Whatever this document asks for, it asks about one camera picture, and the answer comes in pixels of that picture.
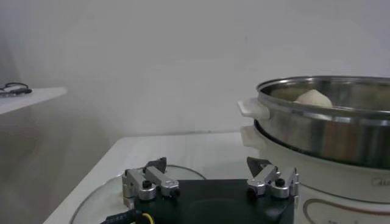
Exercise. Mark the white steamed baozi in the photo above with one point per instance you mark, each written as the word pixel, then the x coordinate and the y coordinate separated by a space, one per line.
pixel 314 98

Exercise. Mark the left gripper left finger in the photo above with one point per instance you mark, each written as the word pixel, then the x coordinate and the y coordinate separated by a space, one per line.
pixel 152 179

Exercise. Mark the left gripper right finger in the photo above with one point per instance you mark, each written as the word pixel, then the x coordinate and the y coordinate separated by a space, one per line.
pixel 274 179

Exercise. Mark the round glass pot lid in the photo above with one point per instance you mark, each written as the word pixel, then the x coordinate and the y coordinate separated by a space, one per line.
pixel 100 198

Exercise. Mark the white side table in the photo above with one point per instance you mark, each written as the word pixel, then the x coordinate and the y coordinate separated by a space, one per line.
pixel 30 99

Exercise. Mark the white electric cooker base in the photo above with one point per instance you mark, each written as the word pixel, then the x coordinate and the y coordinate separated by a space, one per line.
pixel 329 188

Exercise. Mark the stainless steel steamer basket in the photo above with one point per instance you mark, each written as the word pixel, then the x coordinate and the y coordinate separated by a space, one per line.
pixel 320 137

